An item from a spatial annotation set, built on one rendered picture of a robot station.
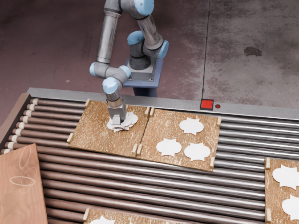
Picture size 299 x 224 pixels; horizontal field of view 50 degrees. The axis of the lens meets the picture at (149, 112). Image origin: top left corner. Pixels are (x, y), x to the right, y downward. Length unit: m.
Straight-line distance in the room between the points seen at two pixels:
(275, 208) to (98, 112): 1.11
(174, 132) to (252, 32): 2.42
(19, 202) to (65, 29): 3.10
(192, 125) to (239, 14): 2.65
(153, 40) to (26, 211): 1.13
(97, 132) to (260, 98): 1.85
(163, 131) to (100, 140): 0.36
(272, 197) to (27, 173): 1.20
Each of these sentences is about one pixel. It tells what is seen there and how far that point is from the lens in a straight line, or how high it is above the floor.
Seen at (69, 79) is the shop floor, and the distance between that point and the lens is 3.69.
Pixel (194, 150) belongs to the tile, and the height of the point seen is 0.94.
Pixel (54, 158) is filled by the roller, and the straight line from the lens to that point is 1.90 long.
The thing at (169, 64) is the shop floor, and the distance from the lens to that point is 3.58.
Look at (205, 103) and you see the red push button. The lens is 1.94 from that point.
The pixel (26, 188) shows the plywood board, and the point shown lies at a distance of 1.72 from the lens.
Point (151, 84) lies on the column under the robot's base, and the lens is 2.16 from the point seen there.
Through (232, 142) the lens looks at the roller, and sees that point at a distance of 1.81.
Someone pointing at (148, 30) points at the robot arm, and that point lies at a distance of 1.83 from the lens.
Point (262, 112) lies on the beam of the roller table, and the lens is 1.95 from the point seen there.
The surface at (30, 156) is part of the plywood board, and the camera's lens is 1.81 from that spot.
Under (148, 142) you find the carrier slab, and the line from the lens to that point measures 1.78.
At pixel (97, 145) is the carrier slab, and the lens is 1.84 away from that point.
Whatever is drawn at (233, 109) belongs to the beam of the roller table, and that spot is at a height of 0.91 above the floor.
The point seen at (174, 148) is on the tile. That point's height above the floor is 0.94.
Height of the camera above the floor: 2.41
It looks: 50 degrees down
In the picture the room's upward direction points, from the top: 10 degrees counter-clockwise
